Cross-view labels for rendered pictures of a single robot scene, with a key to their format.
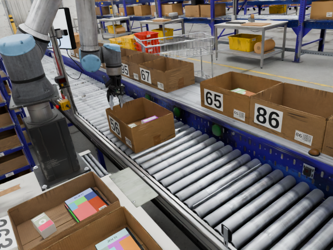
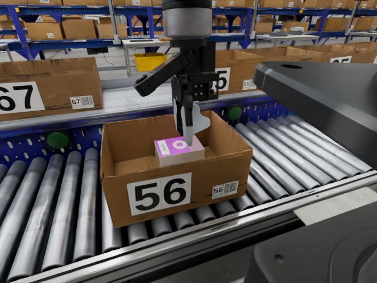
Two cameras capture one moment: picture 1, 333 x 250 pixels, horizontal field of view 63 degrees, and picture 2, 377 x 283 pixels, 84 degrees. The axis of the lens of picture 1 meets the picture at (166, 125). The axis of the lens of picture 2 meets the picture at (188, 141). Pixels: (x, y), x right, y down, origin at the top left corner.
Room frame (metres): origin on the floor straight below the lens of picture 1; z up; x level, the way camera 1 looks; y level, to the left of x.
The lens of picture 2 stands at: (1.42, 0.69, 1.23)
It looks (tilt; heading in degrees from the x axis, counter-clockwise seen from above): 31 degrees down; 283
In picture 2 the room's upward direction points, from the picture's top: straight up
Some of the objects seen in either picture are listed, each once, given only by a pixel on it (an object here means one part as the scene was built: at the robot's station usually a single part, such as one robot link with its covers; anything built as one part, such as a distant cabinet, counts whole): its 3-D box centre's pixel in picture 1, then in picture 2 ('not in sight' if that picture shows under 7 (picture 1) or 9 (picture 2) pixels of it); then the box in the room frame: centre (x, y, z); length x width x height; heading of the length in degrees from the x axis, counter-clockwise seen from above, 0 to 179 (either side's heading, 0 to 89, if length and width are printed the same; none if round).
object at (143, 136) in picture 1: (139, 122); (171, 158); (1.60, 0.17, 0.83); 0.39 x 0.29 x 0.17; 31
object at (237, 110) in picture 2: (216, 130); (235, 113); (1.41, -0.29, 0.81); 0.07 x 0.01 x 0.07; 32
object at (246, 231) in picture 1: (271, 212); not in sight; (0.82, -0.39, 0.72); 0.52 x 0.05 x 0.05; 122
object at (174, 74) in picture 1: (165, 73); (50, 86); (2.20, -0.04, 0.96); 0.39 x 0.29 x 0.17; 32
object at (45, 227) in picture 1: (43, 225); not in sight; (0.84, 0.55, 0.78); 0.10 x 0.06 x 0.05; 44
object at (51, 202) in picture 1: (66, 214); not in sight; (0.87, 0.46, 0.80); 0.38 x 0.28 x 0.10; 124
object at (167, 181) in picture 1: (198, 165); (280, 149); (1.20, -0.15, 0.72); 0.52 x 0.05 x 0.05; 122
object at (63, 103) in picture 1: (65, 106); not in sight; (2.05, 0.79, 0.84); 0.15 x 0.09 x 0.07; 32
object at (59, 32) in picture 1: (58, 29); not in sight; (2.26, 0.75, 1.40); 0.28 x 0.11 x 0.11; 32
